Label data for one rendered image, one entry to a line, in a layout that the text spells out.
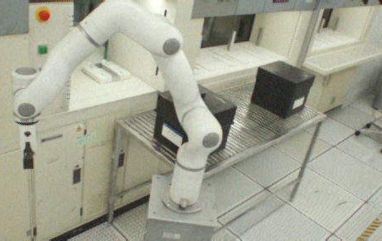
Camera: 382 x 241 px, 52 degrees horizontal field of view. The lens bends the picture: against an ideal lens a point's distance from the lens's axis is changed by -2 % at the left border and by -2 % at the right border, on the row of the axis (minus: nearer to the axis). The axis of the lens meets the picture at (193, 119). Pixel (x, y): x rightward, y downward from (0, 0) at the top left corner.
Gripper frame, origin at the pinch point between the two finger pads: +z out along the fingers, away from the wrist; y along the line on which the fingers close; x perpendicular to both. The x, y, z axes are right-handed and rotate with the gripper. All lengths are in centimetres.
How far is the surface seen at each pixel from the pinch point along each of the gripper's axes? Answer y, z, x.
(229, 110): 31, 0, -90
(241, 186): 91, 101, -153
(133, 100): 74, 17, -55
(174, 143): 33, 19, -66
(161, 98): 45, 1, -60
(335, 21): 238, 2, -322
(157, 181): 13, 25, -52
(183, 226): -12, 28, -56
